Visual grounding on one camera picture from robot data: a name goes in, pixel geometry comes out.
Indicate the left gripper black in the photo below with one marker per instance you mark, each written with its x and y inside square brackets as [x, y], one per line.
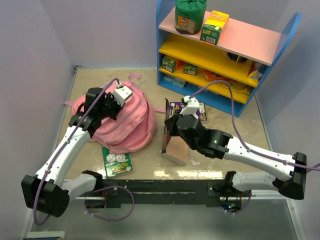
[110, 97]

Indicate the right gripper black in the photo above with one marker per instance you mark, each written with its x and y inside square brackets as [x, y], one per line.
[171, 124]

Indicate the purple comic book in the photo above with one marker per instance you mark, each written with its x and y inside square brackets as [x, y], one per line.
[176, 107]

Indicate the Tale of Two Cities book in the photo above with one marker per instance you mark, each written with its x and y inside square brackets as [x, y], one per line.
[174, 148]

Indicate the pink student backpack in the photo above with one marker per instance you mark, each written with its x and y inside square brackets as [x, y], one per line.
[133, 129]

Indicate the green coin book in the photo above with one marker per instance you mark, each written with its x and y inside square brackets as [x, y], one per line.
[116, 164]

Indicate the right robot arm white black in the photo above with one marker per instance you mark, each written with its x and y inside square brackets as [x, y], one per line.
[283, 173]

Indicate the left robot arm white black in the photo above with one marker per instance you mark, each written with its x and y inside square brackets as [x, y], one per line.
[47, 191]

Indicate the orange yellow snack bag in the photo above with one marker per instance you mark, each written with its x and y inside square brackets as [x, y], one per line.
[236, 86]

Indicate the clear blue plastic boxes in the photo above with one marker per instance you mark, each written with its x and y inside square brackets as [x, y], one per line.
[178, 82]

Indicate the green small box right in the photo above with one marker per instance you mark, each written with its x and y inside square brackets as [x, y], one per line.
[190, 69]

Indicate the green small box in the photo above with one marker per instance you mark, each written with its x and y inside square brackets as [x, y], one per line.
[190, 69]
[169, 63]

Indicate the green small box left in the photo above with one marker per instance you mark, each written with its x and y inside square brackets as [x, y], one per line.
[169, 63]

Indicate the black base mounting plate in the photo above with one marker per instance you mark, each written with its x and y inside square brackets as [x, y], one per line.
[166, 192]

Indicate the blue yellow pink shelf unit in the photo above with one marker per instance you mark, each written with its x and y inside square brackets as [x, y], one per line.
[255, 43]

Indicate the black bowl on shelf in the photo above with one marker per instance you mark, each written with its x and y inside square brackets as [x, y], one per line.
[236, 58]

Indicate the small packet on shelf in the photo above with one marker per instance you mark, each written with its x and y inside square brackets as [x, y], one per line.
[256, 71]

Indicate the yellow green carton box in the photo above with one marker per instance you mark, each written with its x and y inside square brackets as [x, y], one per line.
[213, 27]

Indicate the green wrapped jar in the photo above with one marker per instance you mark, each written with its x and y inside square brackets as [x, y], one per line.
[189, 16]

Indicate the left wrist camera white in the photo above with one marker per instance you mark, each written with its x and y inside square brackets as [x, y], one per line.
[122, 94]

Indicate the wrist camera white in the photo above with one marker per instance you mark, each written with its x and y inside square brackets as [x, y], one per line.
[122, 94]
[190, 105]

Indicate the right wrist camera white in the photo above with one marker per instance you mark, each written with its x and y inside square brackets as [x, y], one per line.
[190, 105]

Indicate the aluminium frame rail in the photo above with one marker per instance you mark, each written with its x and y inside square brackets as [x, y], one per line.
[258, 194]

